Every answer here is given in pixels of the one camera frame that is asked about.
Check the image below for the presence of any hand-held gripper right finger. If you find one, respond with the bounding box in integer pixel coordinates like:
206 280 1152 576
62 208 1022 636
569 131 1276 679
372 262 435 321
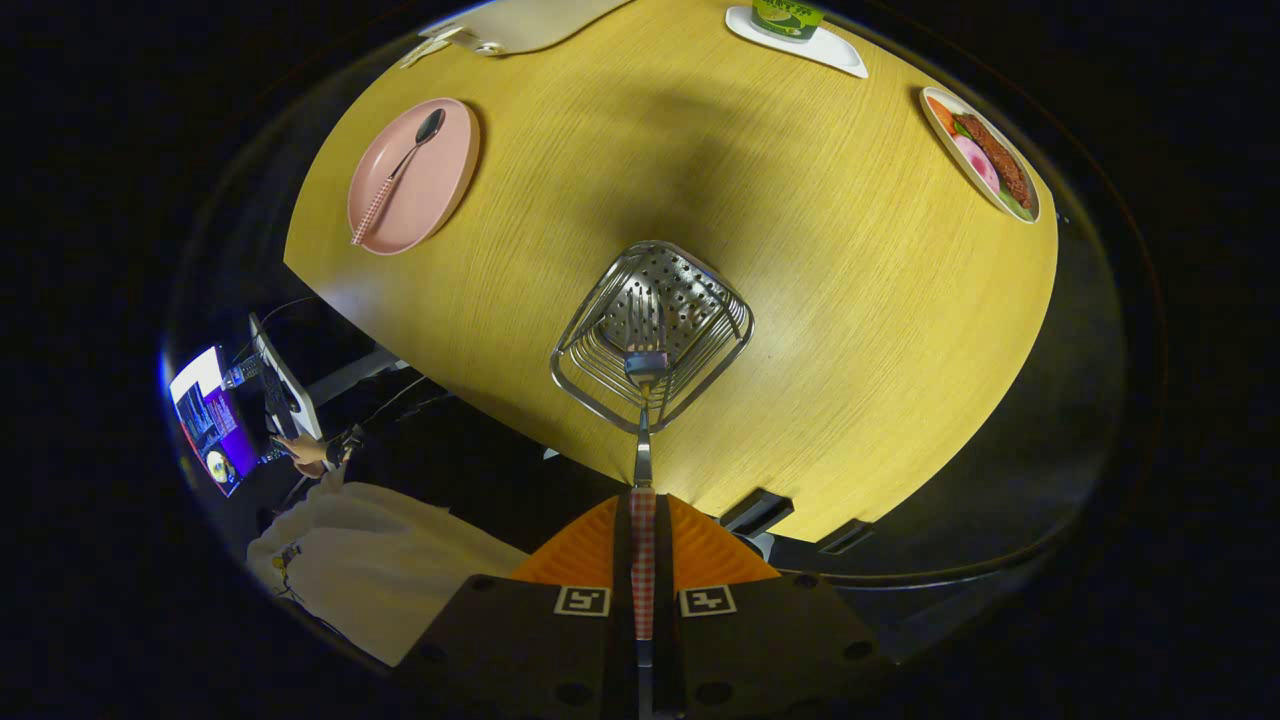
655 492 891 720

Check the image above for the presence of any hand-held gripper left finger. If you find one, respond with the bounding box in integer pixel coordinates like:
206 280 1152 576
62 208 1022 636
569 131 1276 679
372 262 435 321
395 492 635 720

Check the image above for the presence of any fork with checked handle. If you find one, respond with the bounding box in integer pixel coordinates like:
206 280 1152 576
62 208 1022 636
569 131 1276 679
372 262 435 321
622 285 671 720

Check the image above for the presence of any spoon with checked handle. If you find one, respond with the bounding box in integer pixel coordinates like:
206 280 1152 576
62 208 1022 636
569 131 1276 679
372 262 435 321
350 107 447 247

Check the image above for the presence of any person's white clothing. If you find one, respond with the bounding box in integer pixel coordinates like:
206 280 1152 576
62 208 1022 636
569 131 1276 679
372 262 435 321
245 478 531 668

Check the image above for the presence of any lit computer screen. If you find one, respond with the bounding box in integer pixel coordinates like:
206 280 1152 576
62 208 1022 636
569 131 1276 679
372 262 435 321
168 345 263 498

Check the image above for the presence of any pink plate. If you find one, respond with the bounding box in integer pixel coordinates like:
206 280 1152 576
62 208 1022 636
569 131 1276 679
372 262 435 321
347 97 481 256

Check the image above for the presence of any plate of food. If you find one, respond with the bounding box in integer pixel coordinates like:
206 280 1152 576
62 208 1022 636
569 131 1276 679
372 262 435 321
918 85 1043 225

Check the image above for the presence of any white coaster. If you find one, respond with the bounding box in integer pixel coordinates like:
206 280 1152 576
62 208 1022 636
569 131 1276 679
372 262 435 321
725 5 869 79

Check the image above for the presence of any cream toaster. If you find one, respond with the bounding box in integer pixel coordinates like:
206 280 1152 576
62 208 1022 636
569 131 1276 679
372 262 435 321
420 0 631 56

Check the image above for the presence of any green label drink bottle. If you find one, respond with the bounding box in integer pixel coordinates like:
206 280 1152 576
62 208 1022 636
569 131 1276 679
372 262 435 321
750 0 826 43

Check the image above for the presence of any black table bracket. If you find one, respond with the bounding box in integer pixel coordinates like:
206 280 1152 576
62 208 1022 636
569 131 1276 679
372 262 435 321
718 488 796 538
817 518 874 556

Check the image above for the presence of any metal wire basket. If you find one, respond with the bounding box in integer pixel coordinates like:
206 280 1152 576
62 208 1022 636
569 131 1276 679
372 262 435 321
549 240 756 436

